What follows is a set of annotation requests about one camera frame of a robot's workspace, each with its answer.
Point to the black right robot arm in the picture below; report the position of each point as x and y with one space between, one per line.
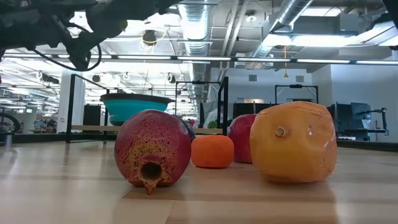
392 9

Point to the green object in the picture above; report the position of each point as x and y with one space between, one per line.
212 124

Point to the large orange yellow fruit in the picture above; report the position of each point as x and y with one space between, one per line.
295 155

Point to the blue collapsible bowl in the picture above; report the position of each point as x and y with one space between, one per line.
130 109

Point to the background monitor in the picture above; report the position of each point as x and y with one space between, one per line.
360 115

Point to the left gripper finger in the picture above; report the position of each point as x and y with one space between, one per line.
149 6

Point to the yellow hanging pendant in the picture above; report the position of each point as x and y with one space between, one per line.
285 74

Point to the dark plum fruit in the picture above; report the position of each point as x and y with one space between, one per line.
189 132

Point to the background black station frame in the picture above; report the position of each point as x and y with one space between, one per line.
295 86

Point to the red pomegranate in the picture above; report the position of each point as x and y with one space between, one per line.
149 140

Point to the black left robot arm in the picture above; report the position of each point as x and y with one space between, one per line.
31 25

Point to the silver slanted air duct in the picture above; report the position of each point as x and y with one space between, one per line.
289 12

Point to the black hoop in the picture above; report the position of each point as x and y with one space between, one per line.
18 124

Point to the black cabinet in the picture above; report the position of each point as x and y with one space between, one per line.
91 115

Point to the white column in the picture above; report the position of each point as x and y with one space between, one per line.
80 102

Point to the black overhead camera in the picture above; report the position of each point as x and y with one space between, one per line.
149 37

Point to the red yellow apple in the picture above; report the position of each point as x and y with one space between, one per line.
241 140

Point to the small orange tangerine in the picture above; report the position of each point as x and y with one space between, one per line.
213 152

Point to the silver ribbed air duct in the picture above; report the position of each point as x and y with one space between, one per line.
194 28

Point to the background black robot arm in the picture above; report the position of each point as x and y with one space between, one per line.
384 119

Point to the black room divider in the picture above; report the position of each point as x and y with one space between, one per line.
248 109

